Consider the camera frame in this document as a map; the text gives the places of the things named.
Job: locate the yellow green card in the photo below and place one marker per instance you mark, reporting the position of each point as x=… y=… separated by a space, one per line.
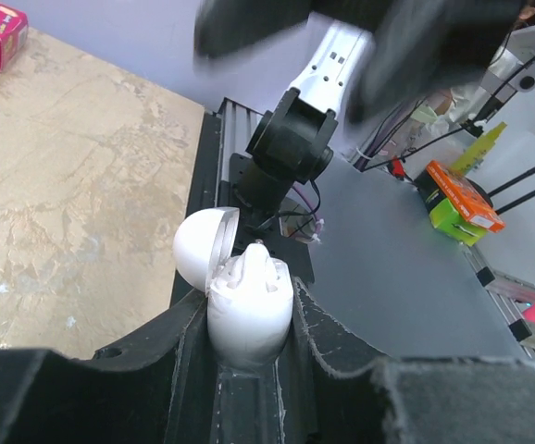
x=475 y=153

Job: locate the white earbud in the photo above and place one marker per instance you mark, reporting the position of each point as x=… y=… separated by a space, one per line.
x=252 y=270

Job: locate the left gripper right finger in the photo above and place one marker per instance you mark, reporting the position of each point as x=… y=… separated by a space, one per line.
x=336 y=388

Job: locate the white earbud charging case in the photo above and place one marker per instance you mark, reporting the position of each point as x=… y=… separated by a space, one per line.
x=249 y=296

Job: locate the aluminium rail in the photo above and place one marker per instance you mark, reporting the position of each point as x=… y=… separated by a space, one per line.
x=511 y=295

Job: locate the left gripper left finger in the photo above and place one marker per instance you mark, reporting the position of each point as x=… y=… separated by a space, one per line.
x=155 y=385

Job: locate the orange green box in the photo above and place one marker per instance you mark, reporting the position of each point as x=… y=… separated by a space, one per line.
x=454 y=205

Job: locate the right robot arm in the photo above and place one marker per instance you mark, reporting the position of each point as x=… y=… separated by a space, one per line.
x=375 y=55

